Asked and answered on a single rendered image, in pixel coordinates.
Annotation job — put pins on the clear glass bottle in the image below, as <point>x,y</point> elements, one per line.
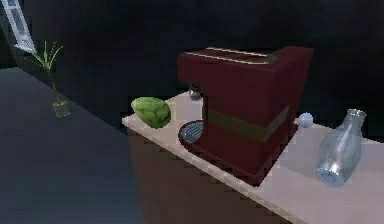
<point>340,150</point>

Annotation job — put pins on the green lettuce head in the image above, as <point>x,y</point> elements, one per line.
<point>152,111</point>

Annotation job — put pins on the dark red coffee machine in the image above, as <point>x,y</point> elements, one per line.
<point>246,100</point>

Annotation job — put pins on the small white ball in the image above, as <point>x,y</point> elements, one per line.
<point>305,120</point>

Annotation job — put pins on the potted green house plant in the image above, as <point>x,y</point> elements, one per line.
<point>55,90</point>

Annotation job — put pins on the pale kitchen counter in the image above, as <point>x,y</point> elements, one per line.
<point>310,186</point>

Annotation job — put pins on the pale window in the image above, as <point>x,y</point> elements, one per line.
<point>20,26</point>

